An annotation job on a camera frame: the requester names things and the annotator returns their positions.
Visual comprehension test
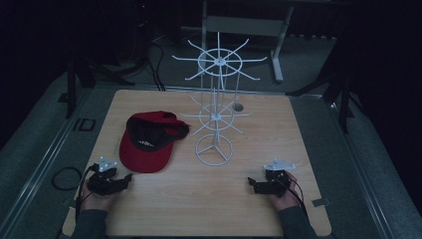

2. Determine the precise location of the white wire display rack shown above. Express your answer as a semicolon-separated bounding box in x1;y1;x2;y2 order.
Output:
171;31;268;167

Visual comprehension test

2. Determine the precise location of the hand-held gripper black cable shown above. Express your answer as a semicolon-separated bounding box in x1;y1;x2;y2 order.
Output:
74;163;101;223
280;177;309;217

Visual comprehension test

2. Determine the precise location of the metal floor rail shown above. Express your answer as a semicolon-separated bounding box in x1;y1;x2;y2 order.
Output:
326;99;397;239
0;89;96;237

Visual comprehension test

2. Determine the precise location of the person's right hand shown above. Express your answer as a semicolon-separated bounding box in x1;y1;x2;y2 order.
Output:
268;171;302;212

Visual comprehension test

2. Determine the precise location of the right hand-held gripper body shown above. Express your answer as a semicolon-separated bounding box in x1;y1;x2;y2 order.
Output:
258;158;297;199

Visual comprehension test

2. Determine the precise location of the grey tape piece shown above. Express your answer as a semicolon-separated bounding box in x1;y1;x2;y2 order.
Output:
311;197;333;208

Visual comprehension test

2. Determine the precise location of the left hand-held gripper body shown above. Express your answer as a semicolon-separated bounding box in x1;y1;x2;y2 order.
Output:
87;155;119;196

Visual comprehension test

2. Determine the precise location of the right hand-held gripper black cable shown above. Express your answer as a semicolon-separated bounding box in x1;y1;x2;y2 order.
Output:
280;177;309;217

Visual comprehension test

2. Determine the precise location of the grey metal desk frame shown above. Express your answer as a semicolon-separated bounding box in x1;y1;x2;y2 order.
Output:
200;0;296;84

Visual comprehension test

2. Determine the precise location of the black tripod stand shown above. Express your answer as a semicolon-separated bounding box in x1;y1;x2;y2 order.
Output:
286;49;361;134
64;54;136;120

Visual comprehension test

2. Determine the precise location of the left hand-held gripper black cable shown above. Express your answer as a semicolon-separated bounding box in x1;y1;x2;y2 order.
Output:
74;163;101;223

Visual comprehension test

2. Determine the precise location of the black rectangular floor bracket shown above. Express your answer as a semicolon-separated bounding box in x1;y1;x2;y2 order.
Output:
72;118;98;132

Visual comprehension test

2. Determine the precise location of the person's left hand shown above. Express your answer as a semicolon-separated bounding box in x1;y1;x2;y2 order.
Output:
80;180;117;212

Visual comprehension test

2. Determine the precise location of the black looped floor cable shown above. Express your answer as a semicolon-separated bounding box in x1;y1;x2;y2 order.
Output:
51;165;85;192

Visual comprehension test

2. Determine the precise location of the black floor cables bundle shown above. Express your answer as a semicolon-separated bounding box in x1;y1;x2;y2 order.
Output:
144;41;167;93

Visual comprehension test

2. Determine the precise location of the red baseball cap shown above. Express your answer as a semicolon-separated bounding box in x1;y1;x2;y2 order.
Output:
118;111;191;174

